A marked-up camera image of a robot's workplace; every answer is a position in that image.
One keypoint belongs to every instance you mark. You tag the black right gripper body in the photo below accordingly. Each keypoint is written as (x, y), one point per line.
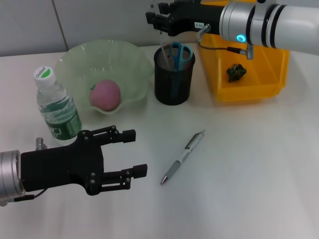
(194, 15)

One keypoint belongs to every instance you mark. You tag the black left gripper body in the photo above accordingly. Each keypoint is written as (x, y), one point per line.
(62, 166)

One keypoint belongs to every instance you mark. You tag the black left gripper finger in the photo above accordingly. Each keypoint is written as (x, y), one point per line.
(128, 136)
(139, 170)

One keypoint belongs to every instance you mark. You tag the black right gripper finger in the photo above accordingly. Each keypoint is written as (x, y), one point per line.
(167, 7)
(160, 22)

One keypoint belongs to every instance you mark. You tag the clear plastic ruler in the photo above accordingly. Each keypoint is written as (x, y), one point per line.
(164, 49)

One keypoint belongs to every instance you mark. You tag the blue scissors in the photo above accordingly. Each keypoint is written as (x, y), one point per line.
(175, 59)

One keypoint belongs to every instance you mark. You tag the pink peach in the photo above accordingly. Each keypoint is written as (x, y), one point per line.
(106, 95)

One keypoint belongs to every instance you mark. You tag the clear water bottle green label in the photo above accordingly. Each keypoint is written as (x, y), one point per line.
(54, 104)

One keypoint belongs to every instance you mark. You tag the green plastic wrapper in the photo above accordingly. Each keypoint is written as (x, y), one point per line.
(236, 72)

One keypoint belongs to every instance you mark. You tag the silver ballpoint pen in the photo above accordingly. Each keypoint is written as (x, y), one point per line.
(174, 166)

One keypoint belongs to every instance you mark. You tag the black mesh pen holder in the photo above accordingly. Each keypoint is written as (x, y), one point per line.
(169, 92)

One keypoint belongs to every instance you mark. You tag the green glass fruit plate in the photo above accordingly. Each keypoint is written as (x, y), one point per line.
(99, 62)

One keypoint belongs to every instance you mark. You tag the yellow plastic storage bin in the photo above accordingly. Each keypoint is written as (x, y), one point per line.
(261, 72)

